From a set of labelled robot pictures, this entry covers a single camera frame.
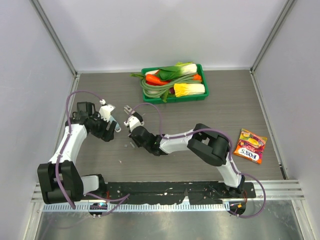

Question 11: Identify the orange carrot toy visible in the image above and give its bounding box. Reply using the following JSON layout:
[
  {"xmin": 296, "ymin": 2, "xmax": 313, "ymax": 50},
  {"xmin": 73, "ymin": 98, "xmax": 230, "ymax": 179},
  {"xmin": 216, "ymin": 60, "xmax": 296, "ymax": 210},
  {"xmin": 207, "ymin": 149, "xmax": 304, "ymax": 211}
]
[{"xmin": 145, "ymin": 74, "xmax": 170, "ymax": 86}]

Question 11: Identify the green bok choy toy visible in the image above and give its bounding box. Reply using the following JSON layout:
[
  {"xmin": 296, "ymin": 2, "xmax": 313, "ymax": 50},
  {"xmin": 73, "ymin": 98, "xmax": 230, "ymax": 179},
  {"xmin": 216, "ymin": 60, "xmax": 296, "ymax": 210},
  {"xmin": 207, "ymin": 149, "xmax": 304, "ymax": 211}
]
[{"xmin": 155, "ymin": 62, "xmax": 198, "ymax": 81}]

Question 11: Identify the green plastic tray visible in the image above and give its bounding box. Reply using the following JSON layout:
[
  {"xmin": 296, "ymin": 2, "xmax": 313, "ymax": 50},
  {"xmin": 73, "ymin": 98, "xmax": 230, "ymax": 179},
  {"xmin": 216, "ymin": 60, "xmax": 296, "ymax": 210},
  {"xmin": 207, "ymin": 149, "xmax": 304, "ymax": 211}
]
[{"xmin": 132, "ymin": 62, "xmax": 210, "ymax": 104}]

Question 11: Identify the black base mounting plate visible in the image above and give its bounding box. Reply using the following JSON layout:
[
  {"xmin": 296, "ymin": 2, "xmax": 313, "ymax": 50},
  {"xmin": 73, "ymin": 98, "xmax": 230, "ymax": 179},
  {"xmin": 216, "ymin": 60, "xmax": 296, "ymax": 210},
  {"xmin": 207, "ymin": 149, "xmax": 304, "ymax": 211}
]
[{"xmin": 102, "ymin": 181, "xmax": 256, "ymax": 205}]

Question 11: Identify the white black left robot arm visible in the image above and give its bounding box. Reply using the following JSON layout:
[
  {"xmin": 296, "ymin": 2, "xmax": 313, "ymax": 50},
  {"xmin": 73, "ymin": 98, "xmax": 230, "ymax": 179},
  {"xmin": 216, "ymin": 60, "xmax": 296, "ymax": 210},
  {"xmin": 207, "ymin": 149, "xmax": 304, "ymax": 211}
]
[{"xmin": 37, "ymin": 101, "xmax": 121, "ymax": 205}]

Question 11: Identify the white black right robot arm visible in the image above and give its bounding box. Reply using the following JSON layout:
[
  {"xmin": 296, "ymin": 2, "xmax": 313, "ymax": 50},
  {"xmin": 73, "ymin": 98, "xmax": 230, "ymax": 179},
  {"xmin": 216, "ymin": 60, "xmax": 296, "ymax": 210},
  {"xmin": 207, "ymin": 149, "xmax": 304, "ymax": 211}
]
[{"xmin": 129, "ymin": 123, "xmax": 245, "ymax": 198}]

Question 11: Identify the yellow napa cabbage toy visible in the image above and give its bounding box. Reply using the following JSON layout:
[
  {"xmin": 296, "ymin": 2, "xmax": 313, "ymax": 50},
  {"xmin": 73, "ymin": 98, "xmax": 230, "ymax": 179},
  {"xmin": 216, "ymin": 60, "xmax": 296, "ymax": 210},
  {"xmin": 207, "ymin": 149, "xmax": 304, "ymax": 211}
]
[{"xmin": 173, "ymin": 83, "xmax": 206, "ymax": 98}]

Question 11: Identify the Fox's candy bag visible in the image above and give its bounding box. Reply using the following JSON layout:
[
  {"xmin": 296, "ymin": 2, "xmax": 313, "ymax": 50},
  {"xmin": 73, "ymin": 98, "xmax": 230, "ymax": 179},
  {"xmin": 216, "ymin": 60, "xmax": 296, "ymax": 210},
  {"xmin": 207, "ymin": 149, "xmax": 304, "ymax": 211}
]
[{"xmin": 233, "ymin": 128, "xmax": 268, "ymax": 165}]

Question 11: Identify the green long beans toy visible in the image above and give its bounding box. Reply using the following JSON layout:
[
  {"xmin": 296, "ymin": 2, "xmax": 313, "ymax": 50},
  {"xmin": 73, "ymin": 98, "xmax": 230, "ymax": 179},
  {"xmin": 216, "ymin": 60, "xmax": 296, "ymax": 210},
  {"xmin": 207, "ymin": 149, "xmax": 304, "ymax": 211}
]
[{"xmin": 130, "ymin": 73, "xmax": 203, "ymax": 102}]

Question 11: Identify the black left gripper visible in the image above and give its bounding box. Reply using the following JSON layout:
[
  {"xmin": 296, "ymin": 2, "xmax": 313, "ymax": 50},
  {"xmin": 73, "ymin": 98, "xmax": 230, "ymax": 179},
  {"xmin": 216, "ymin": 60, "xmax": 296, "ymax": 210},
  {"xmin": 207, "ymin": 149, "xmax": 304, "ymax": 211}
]
[{"xmin": 89, "ymin": 111, "xmax": 116, "ymax": 142}]

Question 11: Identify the white cable duct rail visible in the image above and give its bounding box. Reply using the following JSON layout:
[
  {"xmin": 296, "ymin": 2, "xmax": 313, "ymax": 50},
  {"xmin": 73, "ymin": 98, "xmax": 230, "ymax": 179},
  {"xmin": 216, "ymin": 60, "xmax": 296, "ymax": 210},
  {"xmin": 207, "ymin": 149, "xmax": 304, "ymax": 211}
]
[{"xmin": 42, "ymin": 201, "xmax": 230, "ymax": 213}]

